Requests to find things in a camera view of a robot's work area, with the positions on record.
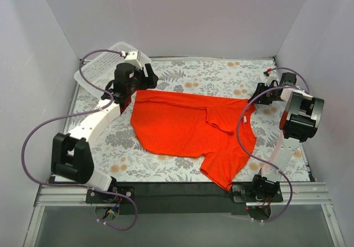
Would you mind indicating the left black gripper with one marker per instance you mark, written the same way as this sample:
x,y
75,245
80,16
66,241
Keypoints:
x,y
149,71

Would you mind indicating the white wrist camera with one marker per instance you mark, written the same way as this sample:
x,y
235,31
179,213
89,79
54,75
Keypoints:
x,y
136,58
272,78

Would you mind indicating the aluminium frame rail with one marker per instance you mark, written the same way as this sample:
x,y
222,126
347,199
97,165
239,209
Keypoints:
x,y
184,214

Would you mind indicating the white plastic basket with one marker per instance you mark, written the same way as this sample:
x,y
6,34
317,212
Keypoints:
x,y
98,71

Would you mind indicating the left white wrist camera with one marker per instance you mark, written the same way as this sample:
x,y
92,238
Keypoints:
x,y
136,58

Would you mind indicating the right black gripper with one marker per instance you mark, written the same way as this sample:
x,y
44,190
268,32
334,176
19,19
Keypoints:
x,y
263,94

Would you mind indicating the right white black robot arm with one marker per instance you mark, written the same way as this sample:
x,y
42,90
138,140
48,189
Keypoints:
x,y
299,122

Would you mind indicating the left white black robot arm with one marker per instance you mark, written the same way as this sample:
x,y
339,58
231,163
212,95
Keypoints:
x,y
71,155

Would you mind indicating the orange t-shirt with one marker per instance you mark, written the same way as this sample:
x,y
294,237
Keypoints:
x,y
189,125

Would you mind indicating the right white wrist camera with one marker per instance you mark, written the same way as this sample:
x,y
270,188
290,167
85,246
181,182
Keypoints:
x,y
272,78

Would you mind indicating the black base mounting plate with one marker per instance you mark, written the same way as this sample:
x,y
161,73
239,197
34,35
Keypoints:
x,y
186,198

